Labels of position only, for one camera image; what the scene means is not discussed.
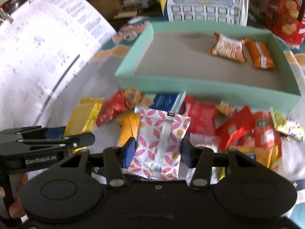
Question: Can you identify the yellow crinkled candy wrapper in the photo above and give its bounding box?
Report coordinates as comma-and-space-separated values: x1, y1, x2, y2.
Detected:
270, 108, 304, 142

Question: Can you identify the red triangular snack packet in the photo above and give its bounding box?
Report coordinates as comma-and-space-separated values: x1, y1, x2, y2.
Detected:
216, 106, 255, 152

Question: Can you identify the blue cracker packet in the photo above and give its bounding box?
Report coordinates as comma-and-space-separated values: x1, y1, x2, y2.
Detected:
142, 92, 187, 114

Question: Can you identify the teal cardboard box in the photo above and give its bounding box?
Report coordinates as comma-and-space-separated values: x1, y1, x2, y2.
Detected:
115, 21, 304, 113

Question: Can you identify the orange egg-shaped candy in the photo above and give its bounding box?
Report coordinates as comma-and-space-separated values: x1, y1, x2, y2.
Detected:
124, 88, 141, 109

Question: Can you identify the red candy wrapper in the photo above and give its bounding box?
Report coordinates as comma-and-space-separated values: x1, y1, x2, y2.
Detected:
96, 90, 128, 127

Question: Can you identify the yellow foil snack packet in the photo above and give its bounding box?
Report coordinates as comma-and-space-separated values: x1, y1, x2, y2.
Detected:
62, 97, 105, 156

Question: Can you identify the person's left hand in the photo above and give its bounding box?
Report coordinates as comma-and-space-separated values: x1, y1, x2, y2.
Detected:
0, 173, 29, 219

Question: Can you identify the small yellow red candy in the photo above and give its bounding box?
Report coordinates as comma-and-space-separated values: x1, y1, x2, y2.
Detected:
216, 101, 237, 117

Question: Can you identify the white printed paper sheet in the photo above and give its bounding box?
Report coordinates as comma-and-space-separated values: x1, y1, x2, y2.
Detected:
1, 0, 116, 129

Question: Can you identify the orange yellow snack packet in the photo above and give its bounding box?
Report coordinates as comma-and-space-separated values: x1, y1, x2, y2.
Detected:
117, 112, 140, 146

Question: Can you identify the red cookie tin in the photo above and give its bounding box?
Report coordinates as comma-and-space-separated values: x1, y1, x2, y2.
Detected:
266, 0, 304, 46

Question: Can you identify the toy tablet box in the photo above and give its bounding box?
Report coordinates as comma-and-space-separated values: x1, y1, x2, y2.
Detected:
159, 0, 249, 26

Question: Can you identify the orange-red green logo packet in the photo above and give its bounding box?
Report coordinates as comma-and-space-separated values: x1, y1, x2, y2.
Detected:
253, 111, 282, 172

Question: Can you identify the noodle snack packet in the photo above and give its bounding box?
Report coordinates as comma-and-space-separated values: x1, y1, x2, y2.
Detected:
209, 33, 247, 63

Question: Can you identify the pink white patterned snack packet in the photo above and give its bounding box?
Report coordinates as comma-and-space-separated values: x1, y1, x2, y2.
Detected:
126, 108, 191, 180

